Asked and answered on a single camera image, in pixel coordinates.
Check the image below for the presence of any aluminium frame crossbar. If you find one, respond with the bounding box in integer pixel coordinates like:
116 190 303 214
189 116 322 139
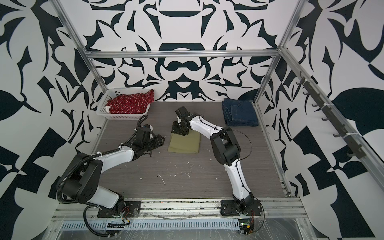
85 50 278 59

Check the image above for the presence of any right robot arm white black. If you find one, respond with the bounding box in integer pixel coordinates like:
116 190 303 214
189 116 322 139
172 106 255 212

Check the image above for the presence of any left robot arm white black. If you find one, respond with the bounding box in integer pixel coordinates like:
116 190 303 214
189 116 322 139
56 125 165 209

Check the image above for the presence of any olive green skirt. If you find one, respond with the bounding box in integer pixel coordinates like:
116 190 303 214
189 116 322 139
168 130 201 154

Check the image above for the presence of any white slotted cable duct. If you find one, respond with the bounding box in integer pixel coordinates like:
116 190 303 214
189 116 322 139
59 219 241 231

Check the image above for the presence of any black corrugated cable left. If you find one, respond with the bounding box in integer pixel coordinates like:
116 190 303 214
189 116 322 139
56 115 149 238

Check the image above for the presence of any blue denim skirt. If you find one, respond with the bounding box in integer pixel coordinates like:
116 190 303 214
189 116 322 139
222 98 259 127

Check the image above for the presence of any white plastic basket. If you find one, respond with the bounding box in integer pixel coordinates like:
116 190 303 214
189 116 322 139
97 88 152 120

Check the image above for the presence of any small circuit board right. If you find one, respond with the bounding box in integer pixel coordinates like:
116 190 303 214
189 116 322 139
239 219 255 235

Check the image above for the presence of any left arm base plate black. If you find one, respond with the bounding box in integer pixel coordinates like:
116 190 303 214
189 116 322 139
97 201 142 218

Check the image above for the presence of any aluminium front rail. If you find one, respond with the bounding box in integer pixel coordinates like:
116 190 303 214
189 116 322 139
52 198 308 220

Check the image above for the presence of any grey wall hook rail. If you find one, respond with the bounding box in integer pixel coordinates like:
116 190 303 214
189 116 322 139
297 73 367 159

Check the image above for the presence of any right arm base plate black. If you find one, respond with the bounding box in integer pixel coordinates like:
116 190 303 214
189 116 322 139
220 199 263 217

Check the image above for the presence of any red polka dot skirt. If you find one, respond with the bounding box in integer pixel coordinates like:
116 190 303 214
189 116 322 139
105 90 155 115

